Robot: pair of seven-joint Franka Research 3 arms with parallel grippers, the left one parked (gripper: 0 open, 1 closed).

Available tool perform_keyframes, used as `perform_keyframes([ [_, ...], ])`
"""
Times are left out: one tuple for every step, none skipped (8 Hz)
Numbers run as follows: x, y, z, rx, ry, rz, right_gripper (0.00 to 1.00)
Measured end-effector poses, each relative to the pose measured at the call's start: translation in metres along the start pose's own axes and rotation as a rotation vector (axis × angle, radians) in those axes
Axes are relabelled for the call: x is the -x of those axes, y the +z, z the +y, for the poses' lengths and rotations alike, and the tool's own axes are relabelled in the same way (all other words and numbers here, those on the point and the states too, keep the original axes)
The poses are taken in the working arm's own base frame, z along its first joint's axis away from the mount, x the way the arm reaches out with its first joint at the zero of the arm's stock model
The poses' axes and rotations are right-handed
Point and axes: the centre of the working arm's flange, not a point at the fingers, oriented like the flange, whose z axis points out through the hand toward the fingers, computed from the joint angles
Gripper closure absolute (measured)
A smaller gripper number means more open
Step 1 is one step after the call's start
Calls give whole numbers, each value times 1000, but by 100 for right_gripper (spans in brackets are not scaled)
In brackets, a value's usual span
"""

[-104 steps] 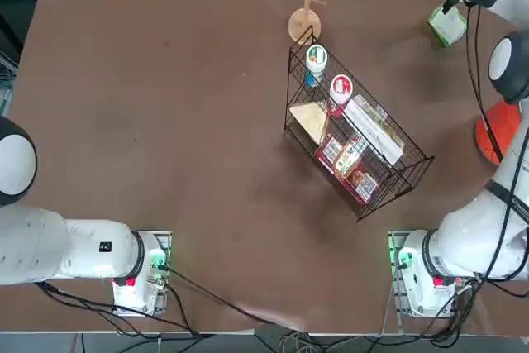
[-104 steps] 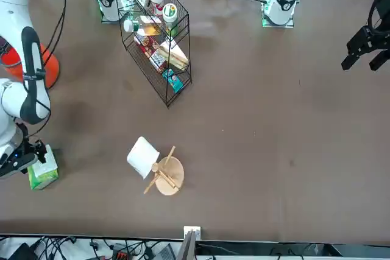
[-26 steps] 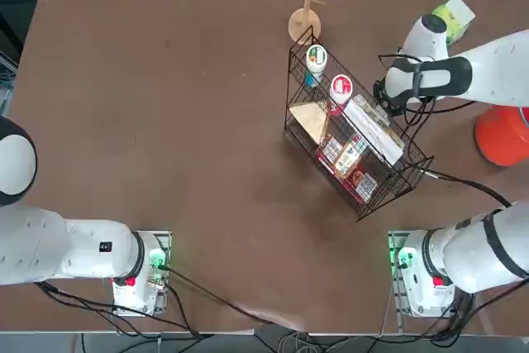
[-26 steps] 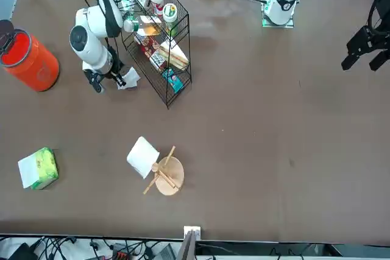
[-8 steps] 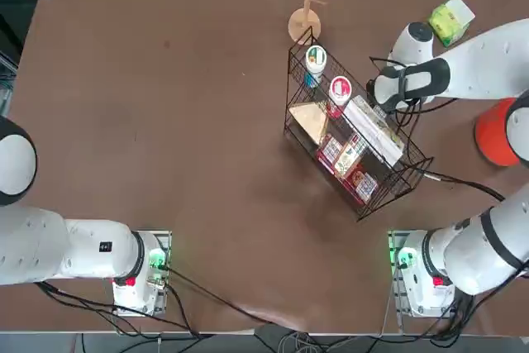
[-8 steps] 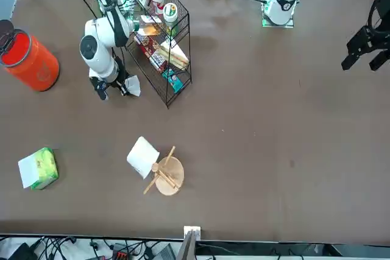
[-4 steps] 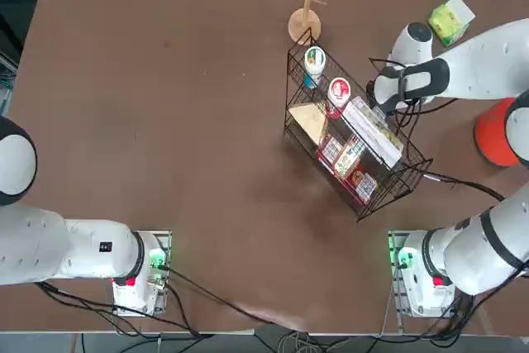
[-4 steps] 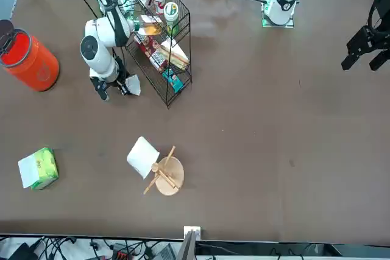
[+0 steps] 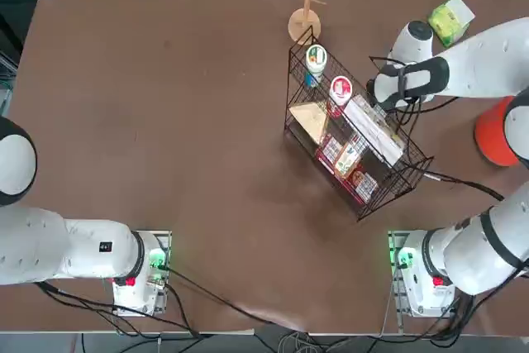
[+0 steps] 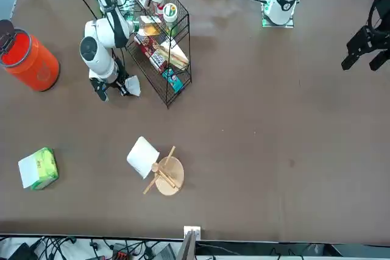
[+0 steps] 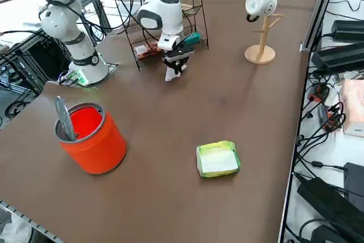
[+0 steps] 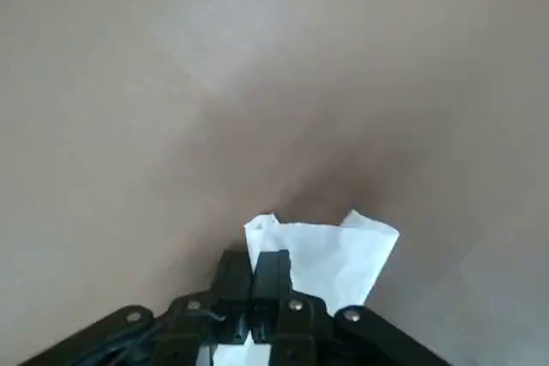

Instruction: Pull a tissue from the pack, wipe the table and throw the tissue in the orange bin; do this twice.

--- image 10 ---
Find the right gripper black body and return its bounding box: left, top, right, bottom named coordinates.
left=113, top=56, right=130, bottom=88

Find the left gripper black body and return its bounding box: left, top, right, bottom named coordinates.
left=346, top=24, right=390, bottom=57

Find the white tissue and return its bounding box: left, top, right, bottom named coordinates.
left=125, top=75, right=142, bottom=97

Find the orange round bin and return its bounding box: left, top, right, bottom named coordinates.
left=0, top=19, right=60, bottom=93

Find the green tissue pack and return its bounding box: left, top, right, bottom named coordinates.
left=17, top=146, right=60, bottom=191

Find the red patterned snack box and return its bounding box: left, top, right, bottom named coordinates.
left=133, top=34, right=160, bottom=58

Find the red Walkers cookie box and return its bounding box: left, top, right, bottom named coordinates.
left=149, top=50, right=169, bottom=74

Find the teal snack packet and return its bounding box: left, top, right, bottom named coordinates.
left=161, top=68, right=184, bottom=93

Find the white mug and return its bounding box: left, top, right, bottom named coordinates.
left=126, top=136, right=161, bottom=180

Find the white cup green orange lid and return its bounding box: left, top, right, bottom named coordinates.
left=162, top=2, right=179, bottom=28

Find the wooden mug tree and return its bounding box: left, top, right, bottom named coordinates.
left=143, top=146, right=185, bottom=197

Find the red black plug block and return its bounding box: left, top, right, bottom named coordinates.
left=112, top=242, right=130, bottom=260

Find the grey power adapter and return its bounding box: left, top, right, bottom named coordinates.
left=154, top=243, right=177, bottom=260

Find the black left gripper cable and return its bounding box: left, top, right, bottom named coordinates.
left=366, top=0, right=390, bottom=34

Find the black wire shelf rack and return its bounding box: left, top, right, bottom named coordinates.
left=114, top=0, right=193, bottom=110

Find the aluminium profile post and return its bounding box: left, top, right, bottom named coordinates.
left=179, top=225, right=202, bottom=260

